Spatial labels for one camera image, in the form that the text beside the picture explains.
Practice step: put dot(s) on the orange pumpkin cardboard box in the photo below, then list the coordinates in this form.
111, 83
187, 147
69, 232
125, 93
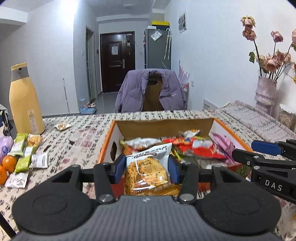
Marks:
130, 137

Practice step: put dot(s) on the white mop stick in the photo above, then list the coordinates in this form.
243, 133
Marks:
66, 98

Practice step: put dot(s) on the yellow thermos bottle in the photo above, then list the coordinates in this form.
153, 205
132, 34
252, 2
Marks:
24, 103

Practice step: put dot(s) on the white umbrella on fridge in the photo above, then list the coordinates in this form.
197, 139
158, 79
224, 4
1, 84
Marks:
168, 44

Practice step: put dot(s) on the pink textured vase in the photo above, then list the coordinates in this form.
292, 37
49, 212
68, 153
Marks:
265, 94

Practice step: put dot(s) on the purple plastic bag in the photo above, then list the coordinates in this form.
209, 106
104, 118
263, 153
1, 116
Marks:
6, 143

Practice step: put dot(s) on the orange tangerine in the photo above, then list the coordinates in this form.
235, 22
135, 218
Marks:
9, 163
3, 175

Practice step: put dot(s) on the wooden chair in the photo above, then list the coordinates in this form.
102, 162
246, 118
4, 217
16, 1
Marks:
151, 96

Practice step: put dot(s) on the small cracker packet on table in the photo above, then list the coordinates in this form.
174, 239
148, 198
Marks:
63, 126

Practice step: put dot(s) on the dark entrance door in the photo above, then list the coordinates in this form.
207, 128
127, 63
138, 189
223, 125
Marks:
117, 58

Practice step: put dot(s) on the pink woven table runner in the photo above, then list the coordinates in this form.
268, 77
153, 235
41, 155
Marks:
250, 123

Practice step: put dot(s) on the blue pet feeder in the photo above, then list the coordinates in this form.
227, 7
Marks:
85, 109

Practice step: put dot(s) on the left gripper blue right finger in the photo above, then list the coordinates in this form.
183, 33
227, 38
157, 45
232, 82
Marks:
175, 169

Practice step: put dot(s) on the wall picture frame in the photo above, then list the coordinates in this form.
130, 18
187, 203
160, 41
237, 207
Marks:
182, 23

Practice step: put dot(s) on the yellow box on fridge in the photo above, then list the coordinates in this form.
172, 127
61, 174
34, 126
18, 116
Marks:
160, 23

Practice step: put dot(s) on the pink foil snack bag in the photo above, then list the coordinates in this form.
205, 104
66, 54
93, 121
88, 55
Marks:
226, 145

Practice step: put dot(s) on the grey refrigerator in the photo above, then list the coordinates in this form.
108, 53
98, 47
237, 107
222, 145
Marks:
154, 49

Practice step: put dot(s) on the cracker snack packet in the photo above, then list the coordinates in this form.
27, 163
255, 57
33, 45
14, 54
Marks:
147, 173

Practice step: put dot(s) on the purple puffer jacket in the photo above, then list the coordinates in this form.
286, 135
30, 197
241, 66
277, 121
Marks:
130, 97

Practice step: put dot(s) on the green snack bar on table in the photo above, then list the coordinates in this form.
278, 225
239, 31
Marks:
18, 146

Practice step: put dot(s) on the calligraphy print tablecloth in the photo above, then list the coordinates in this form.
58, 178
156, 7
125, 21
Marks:
81, 144

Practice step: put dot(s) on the red snack bag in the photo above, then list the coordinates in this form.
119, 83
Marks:
204, 148

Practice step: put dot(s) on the white sachet on table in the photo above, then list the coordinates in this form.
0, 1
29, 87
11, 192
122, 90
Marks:
39, 161

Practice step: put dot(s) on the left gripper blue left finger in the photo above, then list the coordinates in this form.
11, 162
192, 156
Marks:
117, 169

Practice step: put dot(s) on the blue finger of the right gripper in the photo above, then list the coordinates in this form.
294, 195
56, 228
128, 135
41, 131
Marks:
272, 149

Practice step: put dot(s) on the clear jar of nuts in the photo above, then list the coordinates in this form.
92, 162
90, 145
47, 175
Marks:
286, 116

